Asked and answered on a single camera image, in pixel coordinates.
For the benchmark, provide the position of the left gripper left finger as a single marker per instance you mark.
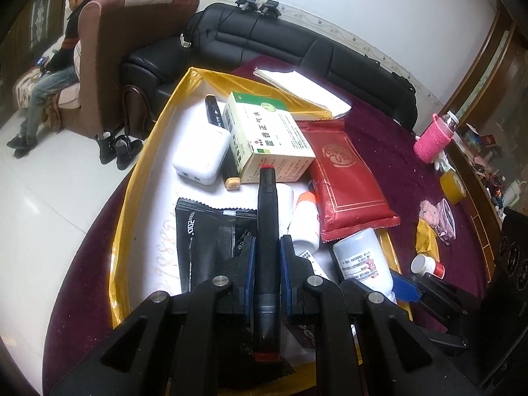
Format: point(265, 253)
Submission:
point(189, 344)

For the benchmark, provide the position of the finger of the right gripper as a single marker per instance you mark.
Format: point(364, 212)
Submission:
point(404, 289)

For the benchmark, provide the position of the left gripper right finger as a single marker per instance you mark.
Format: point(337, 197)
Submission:
point(365, 343)

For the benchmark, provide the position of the red cap small bottle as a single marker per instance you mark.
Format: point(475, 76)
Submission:
point(423, 264)

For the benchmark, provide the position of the yellow foil packet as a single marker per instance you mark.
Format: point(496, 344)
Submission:
point(426, 241)

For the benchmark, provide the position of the white round pill bottle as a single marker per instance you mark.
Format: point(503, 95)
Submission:
point(360, 257)

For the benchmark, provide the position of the clear zip pouch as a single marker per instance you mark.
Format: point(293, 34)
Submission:
point(444, 222)

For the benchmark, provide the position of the black teal cap marker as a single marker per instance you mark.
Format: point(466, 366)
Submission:
point(267, 279)

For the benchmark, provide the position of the printed ruler card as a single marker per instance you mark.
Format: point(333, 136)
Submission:
point(316, 267)

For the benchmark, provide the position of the red foil snack pack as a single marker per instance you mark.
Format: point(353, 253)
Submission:
point(349, 198)

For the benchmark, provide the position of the black foil snack bag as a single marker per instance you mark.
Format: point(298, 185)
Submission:
point(206, 237)

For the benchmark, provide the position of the orange cap glue bottle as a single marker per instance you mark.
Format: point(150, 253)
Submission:
point(304, 228)

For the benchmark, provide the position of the long black marker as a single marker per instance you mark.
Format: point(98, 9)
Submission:
point(227, 168)

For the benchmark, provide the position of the white square plastic bottle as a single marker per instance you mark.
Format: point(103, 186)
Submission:
point(197, 154)

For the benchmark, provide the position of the green white medicine box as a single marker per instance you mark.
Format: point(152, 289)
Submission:
point(264, 133)

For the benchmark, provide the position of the pink plush toy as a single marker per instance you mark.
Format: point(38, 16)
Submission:
point(429, 213)

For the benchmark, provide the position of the white glove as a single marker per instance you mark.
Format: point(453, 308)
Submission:
point(441, 163)

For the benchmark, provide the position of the cluttered wooden shelf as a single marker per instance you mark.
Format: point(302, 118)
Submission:
point(502, 174)

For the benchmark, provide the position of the gold cardboard tray box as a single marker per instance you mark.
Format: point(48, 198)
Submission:
point(144, 258)

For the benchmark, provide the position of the black shoes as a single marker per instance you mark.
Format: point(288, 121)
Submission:
point(121, 148)

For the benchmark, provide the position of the white paper stack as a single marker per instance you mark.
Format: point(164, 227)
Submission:
point(302, 87)

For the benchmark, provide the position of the seated man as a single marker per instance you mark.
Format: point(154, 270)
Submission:
point(58, 73)

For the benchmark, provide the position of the black leather sofa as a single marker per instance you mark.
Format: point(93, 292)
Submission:
point(227, 39)

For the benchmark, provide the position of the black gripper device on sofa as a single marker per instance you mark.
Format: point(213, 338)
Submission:
point(247, 5)

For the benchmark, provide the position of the brown armchair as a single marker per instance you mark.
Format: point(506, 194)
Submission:
point(109, 31)

